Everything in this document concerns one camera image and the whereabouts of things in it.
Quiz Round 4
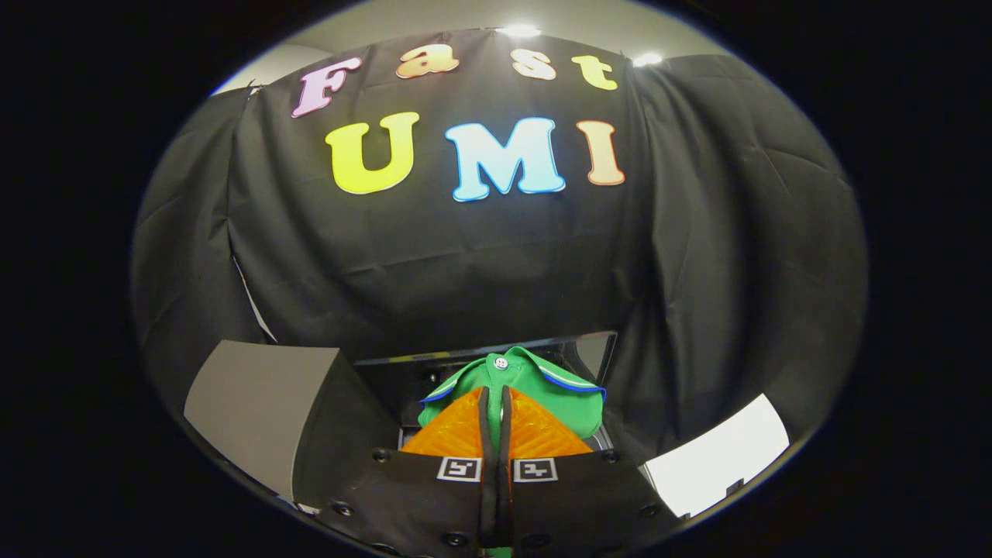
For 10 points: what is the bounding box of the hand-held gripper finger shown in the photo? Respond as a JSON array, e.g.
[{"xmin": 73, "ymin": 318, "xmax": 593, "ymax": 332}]
[
  {"xmin": 496, "ymin": 386, "xmax": 683, "ymax": 556},
  {"xmin": 306, "ymin": 386, "xmax": 498, "ymax": 556}
]

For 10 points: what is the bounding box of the green polo shirt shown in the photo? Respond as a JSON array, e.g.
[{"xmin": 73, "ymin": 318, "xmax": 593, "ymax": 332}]
[{"xmin": 418, "ymin": 346, "xmax": 607, "ymax": 441}]

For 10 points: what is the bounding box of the black backdrop cloth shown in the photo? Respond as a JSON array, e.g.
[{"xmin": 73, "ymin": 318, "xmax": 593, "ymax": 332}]
[{"xmin": 130, "ymin": 29, "xmax": 869, "ymax": 481}]

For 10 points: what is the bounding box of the grey cabinet with dark top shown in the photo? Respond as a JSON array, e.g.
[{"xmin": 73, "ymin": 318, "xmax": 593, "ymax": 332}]
[{"xmin": 184, "ymin": 339, "xmax": 404, "ymax": 512}]

